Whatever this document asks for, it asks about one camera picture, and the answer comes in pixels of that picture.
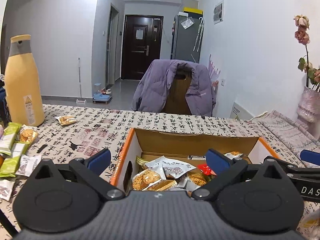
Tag dried pink roses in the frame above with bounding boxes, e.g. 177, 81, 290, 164
293, 15, 319, 93

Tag pink woven table runner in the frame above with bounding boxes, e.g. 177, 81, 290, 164
251, 110, 319, 168

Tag dark entrance door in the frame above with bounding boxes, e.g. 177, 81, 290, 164
121, 15, 163, 80

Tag yellow thermos bottle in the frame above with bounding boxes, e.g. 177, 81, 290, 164
4, 34, 45, 126

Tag red snack bag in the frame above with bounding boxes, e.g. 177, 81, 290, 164
197, 164, 216, 176

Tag cracker snack packet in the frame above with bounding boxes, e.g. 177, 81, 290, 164
132, 156, 196, 191

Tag orange pumpkin cardboard box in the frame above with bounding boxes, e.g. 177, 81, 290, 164
110, 128, 280, 193

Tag white umbrella on fridge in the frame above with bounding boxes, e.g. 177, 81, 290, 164
193, 17, 204, 52

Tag wooden chair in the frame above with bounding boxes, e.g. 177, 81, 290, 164
162, 70, 191, 115

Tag purple puffer jacket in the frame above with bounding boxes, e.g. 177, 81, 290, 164
132, 60, 216, 116

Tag calligraphy print tablecloth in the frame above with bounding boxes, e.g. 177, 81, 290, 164
0, 104, 320, 240

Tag wall picture frame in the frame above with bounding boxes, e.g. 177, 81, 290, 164
213, 1, 225, 24

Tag grey refrigerator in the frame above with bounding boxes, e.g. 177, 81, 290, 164
170, 12, 203, 63

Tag white sachet on table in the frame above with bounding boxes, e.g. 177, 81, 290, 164
15, 155, 42, 177

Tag small cracker packet on table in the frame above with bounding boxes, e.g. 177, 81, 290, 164
55, 115, 77, 126

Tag yellow box on fridge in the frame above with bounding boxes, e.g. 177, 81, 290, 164
183, 7, 203, 15

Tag pink textured vase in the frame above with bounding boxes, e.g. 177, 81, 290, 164
297, 87, 320, 140

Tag white mop stick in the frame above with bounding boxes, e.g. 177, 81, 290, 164
76, 58, 86, 106

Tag green snack bar on table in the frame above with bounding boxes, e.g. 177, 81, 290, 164
0, 122, 22, 155

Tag blue pet feeder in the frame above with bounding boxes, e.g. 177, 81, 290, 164
92, 83, 112, 103

